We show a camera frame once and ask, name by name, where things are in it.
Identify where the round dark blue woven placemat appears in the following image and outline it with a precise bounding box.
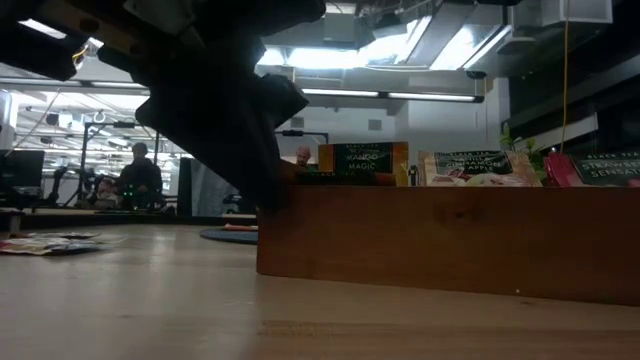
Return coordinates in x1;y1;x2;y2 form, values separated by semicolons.
199;227;259;246

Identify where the wooden three-compartment tea box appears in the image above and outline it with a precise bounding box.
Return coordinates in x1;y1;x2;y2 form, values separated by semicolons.
256;159;640;307

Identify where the green plant in white pot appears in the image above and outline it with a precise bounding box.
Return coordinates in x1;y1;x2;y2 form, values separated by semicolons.
499;124;547;182

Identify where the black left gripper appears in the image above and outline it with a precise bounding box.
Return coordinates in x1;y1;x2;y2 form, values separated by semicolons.
0;0;326;212

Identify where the person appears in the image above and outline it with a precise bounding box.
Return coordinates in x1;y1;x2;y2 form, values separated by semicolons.
92;178;121;210
293;144;320;174
117;142;165;211

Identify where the grey fabric panel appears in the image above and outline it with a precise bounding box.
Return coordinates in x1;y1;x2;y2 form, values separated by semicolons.
191;159;242;217

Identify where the long ceiling light bar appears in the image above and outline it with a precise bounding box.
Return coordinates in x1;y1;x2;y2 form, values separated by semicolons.
0;76;485;104

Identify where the black computer monitor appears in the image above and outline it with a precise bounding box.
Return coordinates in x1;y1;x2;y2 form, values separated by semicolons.
0;149;46;209

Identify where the black metal gantry frame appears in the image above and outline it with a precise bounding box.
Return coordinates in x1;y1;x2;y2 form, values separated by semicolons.
274;129;331;149
77;121;162;209

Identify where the beige vanilla tea packet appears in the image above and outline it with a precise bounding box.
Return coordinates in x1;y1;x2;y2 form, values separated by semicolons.
417;149;544;188

